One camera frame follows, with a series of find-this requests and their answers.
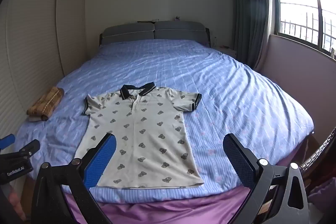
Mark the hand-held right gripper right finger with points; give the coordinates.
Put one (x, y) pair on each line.
(237, 161)

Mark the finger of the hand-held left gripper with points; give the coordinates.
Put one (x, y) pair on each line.
(6, 142)
(29, 150)

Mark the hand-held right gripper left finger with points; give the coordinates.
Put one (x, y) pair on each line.
(101, 161)

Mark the cream printed polo shirt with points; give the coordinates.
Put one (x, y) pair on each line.
(147, 134)

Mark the folded brown plaid cloth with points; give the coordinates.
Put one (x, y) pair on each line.
(46, 104)

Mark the blue striped floral bed sheet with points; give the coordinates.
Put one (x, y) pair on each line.
(223, 82)

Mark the dark wicker chair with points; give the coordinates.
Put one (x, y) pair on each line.
(319, 148)

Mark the purple bed sheet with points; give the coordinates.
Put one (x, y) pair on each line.
(170, 213)

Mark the white nightstand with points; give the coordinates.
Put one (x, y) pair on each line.
(227, 52)

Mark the white louvered wardrobe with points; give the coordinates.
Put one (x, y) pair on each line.
(39, 29)

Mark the grey headboard cushion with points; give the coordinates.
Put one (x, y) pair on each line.
(181, 32)
(128, 35)

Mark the grey-green curtain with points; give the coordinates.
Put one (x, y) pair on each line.
(249, 16)

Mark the dark flat item on headboard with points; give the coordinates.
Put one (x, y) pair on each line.
(145, 21)

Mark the small purple ornament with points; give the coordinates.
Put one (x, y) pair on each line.
(177, 18)

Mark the barred window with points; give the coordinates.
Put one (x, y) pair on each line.
(302, 3)

